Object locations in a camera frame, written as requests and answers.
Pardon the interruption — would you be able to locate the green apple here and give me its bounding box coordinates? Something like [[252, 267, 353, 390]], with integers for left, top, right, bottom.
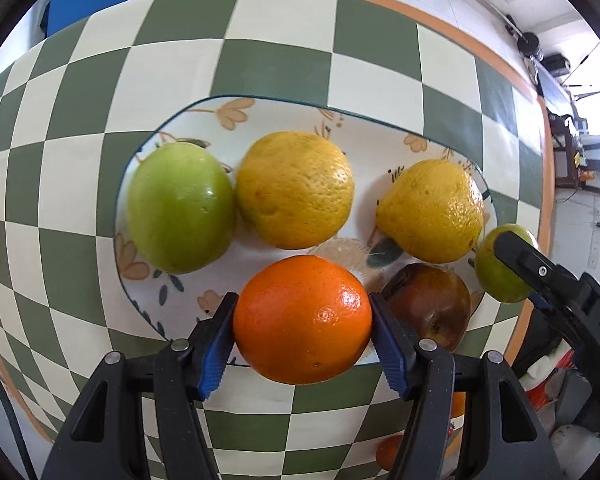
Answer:
[[125, 142, 237, 274], [475, 223, 539, 304]]

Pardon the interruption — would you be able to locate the yellow pear-shaped citrus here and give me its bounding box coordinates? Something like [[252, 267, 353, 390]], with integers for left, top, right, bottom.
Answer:
[[375, 159, 484, 263]]

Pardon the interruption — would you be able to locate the floor barbell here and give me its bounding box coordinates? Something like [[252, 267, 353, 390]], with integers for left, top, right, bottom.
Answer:
[[477, 0, 544, 61]]

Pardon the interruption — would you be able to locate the floral oval ceramic plate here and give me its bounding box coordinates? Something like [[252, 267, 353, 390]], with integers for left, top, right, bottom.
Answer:
[[114, 96, 496, 384]]

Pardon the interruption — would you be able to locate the black speaker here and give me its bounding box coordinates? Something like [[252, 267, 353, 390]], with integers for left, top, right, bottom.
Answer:
[[541, 53, 571, 78]]

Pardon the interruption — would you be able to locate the dark red round fruit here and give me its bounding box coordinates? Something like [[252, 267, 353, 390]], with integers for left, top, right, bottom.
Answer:
[[375, 434, 403, 471]]

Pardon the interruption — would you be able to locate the large yellow orange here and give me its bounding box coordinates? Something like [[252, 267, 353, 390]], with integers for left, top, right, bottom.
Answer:
[[236, 131, 355, 250]]

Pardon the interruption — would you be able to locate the bright orange fruit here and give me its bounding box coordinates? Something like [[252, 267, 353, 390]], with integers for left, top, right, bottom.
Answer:
[[233, 255, 372, 386]]

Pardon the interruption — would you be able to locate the dark red apple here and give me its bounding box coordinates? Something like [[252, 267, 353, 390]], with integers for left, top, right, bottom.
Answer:
[[381, 263, 471, 351]]

